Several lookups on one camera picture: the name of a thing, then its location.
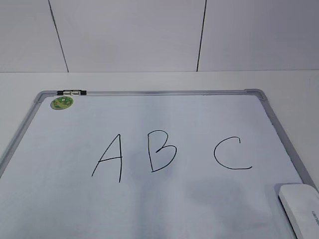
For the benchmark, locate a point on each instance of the round green magnet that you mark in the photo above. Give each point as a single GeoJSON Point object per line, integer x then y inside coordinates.
{"type": "Point", "coordinates": [61, 103]}

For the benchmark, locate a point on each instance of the white board with grey frame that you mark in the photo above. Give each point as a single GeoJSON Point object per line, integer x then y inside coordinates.
{"type": "Point", "coordinates": [149, 165]}

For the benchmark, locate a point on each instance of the white board eraser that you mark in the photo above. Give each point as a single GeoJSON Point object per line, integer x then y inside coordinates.
{"type": "Point", "coordinates": [301, 204]}

